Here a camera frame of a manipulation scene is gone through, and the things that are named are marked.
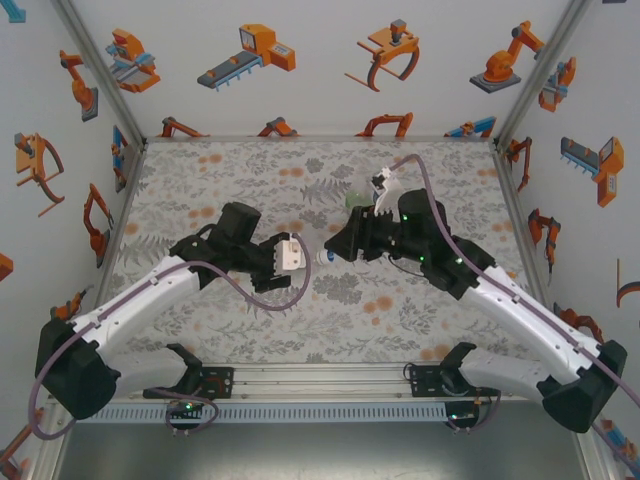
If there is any floral patterned table cover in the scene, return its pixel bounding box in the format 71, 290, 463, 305
99, 139, 556, 365

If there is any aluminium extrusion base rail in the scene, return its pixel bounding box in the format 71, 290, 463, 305
47, 362, 551, 401

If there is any aluminium frame leg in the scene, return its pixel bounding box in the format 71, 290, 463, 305
24, 399, 76, 480
569, 429, 619, 480

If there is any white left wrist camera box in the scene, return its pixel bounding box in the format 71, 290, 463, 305
276, 238, 309, 276

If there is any aluminium frame post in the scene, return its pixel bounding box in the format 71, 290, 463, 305
49, 0, 149, 149
492, 0, 594, 151

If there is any aluminium table edge rail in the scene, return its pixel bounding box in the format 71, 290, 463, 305
97, 142, 149, 286
143, 133, 497, 145
492, 148, 556, 311

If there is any white slotted cable duct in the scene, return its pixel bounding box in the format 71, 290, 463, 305
69, 402, 447, 424

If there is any controller board with green light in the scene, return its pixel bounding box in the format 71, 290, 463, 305
443, 407, 481, 425
164, 399, 207, 421

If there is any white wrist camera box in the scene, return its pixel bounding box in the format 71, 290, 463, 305
276, 238, 309, 276
368, 167, 404, 217

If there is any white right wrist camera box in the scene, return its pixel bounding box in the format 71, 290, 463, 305
368, 167, 404, 217

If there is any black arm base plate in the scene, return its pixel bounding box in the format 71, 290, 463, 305
197, 366, 236, 400
403, 363, 451, 399

